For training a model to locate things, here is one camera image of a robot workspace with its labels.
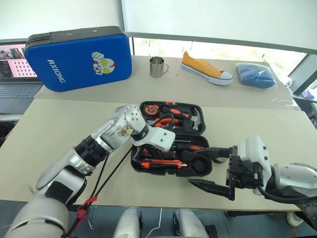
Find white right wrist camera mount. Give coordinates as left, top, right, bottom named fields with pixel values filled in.
left=238, top=135, right=272, bottom=197

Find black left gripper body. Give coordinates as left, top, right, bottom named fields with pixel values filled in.
left=137, top=145, right=174, bottom=157

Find red cable tie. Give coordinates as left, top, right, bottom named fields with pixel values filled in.
left=75, top=195, right=99, bottom=225

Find Phillips screwdriver orange black handle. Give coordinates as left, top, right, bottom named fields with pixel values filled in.
left=174, top=140, right=208, bottom=156

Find blue cloth in plastic bag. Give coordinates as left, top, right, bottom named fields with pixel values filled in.
left=235, top=61, right=277, bottom=89

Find claw hammer with black handle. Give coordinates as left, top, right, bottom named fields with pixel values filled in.
left=162, top=105, right=204, bottom=131

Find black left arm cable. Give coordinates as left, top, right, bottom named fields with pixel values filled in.
left=65, top=146, right=133, bottom=238

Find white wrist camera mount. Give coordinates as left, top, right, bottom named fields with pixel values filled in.
left=145, top=125, right=177, bottom=151
left=238, top=135, right=272, bottom=197

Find orange handled pliers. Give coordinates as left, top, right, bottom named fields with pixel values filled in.
left=146, top=117, right=181, bottom=129

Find black tool case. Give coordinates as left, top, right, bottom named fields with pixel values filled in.
left=130, top=100, right=213, bottom=177

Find stainless steel mug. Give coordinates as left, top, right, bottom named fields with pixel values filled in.
left=149, top=56, right=170, bottom=78

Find blue zippered case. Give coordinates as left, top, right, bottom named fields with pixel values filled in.
left=24, top=26, right=132, bottom=92

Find orange black tape measure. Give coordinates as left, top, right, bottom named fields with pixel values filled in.
left=144, top=104, right=160, bottom=116

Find white hanging cable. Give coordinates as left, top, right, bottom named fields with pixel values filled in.
left=146, top=208, right=163, bottom=238

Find grey rounded robot leg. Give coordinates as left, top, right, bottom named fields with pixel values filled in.
left=113, top=208, right=143, bottom=238
left=173, top=209, right=209, bottom=238

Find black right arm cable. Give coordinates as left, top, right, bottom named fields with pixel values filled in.
left=257, top=184, right=317, bottom=207

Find yellow canvas sneaker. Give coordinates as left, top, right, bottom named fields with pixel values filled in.
left=181, top=51, right=234, bottom=86

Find open laptop with pink screen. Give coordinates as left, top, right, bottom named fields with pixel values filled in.
left=0, top=42, right=44, bottom=115

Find white roller blind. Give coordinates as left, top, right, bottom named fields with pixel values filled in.
left=0, top=0, right=123, bottom=42
left=122, top=0, right=317, bottom=49

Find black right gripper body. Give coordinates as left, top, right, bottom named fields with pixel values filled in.
left=225, top=146, right=263, bottom=191

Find dark computer monitor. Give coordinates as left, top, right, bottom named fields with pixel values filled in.
left=288, top=53, right=317, bottom=96

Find orange black utility knife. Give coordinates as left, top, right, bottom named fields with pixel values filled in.
left=138, top=159, right=186, bottom=170

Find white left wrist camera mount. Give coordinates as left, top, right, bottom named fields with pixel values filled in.
left=145, top=125, right=177, bottom=151

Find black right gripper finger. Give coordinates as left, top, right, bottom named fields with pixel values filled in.
left=194, top=146, right=235, bottom=159
left=187, top=178, right=235, bottom=201

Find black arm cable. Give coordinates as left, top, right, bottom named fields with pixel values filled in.
left=65, top=146, right=133, bottom=238
left=257, top=184, right=317, bottom=207

